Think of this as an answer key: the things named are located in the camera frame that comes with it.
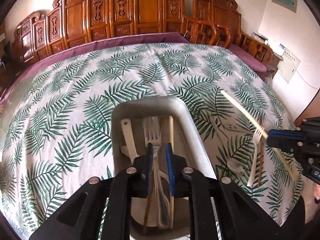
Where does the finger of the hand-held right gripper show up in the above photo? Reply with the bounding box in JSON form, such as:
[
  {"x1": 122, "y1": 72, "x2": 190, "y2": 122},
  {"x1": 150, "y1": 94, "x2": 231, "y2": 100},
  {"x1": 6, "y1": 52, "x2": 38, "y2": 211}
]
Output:
[
  {"x1": 266, "y1": 136, "x2": 304, "y2": 153},
  {"x1": 269, "y1": 129, "x2": 305, "y2": 137}
]

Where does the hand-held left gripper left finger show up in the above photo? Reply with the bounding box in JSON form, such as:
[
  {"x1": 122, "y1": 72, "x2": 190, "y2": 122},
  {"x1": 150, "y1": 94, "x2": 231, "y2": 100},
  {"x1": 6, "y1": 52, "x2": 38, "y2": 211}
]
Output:
[{"x1": 29, "y1": 142, "x2": 154, "y2": 240}]

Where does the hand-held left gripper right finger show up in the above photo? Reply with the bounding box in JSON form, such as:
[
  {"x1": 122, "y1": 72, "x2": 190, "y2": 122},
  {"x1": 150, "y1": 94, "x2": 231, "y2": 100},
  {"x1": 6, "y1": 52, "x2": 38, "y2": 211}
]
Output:
[{"x1": 165, "y1": 142, "x2": 285, "y2": 240}]

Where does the white plastic spoon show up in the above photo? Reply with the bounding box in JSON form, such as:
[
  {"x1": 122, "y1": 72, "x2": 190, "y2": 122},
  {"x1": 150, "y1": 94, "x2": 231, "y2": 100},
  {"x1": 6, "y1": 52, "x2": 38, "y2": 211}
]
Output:
[{"x1": 120, "y1": 119, "x2": 140, "y2": 165}]

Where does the clear plastic fork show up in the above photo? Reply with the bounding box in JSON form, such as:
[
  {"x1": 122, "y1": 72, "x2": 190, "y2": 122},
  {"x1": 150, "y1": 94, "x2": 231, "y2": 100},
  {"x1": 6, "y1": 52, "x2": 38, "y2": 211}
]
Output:
[{"x1": 143, "y1": 117, "x2": 168, "y2": 233}]

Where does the grey rectangular tray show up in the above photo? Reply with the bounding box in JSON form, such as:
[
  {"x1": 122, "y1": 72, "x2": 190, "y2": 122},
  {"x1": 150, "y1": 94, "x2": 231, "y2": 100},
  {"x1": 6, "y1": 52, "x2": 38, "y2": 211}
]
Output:
[{"x1": 111, "y1": 96, "x2": 218, "y2": 240}]

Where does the light wooden chopstick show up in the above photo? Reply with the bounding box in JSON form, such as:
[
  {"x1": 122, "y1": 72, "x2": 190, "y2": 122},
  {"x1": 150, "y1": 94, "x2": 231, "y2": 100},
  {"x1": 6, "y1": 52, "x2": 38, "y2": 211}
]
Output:
[{"x1": 220, "y1": 89, "x2": 298, "y2": 181}]

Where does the person's right hand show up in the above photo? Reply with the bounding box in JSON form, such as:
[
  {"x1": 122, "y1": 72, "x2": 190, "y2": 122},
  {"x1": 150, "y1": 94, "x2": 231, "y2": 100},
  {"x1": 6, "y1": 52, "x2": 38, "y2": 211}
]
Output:
[{"x1": 312, "y1": 183, "x2": 320, "y2": 204}]

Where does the brown wooden chopstick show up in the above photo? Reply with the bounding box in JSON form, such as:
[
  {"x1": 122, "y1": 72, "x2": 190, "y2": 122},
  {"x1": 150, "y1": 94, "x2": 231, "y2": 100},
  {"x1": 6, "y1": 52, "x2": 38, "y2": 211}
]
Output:
[{"x1": 257, "y1": 115, "x2": 264, "y2": 188}]

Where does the white plastic fork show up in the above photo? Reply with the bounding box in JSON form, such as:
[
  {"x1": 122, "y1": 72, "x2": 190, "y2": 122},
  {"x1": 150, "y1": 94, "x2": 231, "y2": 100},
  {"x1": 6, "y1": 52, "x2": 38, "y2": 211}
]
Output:
[{"x1": 247, "y1": 126, "x2": 266, "y2": 187}]

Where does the clear plastic spoon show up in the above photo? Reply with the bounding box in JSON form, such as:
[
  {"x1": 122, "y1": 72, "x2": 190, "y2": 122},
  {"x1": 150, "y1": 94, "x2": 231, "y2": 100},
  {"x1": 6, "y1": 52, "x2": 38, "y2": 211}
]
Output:
[{"x1": 211, "y1": 117, "x2": 245, "y2": 176}]

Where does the wooden side table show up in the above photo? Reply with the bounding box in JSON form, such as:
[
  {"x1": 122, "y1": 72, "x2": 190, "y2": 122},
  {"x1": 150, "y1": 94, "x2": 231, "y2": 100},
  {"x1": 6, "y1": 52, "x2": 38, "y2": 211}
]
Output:
[{"x1": 250, "y1": 34, "x2": 284, "y2": 78}]

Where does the purple armchair cushion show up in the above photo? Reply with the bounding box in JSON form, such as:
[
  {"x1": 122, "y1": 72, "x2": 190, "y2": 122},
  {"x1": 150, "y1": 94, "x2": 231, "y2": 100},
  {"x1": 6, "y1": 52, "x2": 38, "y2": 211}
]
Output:
[{"x1": 226, "y1": 44, "x2": 268, "y2": 72}]

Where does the leaf print tablecloth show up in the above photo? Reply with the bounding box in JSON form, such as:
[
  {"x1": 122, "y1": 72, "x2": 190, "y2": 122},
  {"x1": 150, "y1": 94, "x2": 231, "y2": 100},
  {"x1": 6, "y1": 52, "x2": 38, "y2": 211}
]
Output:
[{"x1": 0, "y1": 42, "x2": 304, "y2": 240}]

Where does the grey desktop device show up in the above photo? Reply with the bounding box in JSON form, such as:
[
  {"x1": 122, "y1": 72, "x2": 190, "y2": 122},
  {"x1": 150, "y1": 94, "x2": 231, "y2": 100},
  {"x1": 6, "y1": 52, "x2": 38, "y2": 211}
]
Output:
[{"x1": 252, "y1": 32, "x2": 268, "y2": 42}]

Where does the purple sofa cushion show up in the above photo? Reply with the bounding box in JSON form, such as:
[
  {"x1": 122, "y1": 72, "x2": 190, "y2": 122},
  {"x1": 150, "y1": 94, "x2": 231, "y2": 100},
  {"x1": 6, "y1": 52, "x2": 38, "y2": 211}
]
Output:
[{"x1": 0, "y1": 32, "x2": 191, "y2": 100}]

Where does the carved wooden armchair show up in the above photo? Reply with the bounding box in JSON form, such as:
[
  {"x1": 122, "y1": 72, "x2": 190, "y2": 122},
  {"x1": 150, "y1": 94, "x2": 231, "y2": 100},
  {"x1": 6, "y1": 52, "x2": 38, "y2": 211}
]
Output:
[{"x1": 192, "y1": 0, "x2": 274, "y2": 67}]

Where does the carved wooden sofa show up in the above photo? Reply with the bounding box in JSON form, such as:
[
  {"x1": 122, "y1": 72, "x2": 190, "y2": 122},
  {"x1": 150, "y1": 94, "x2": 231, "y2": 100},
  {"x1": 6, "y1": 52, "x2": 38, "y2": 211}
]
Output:
[{"x1": 11, "y1": 0, "x2": 225, "y2": 67}]

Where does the white wall cable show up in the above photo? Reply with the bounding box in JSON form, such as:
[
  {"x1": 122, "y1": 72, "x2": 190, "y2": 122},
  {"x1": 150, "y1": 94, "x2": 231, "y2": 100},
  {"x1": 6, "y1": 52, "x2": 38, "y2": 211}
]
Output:
[{"x1": 297, "y1": 67, "x2": 320, "y2": 90}]

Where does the cream wall distribution box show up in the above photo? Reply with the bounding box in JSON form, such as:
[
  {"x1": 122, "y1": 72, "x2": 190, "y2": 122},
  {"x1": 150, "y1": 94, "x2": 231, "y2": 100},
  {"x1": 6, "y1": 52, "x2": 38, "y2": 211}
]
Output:
[{"x1": 277, "y1": 51, "x2": 301, "y2": 84}]

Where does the grey wall panel box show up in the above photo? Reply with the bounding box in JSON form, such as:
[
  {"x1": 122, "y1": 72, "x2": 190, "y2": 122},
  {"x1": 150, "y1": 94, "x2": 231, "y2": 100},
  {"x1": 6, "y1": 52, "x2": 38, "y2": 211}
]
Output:
[{"x1": 271, "y1": 0, "x2": 298, "y2": 13}]

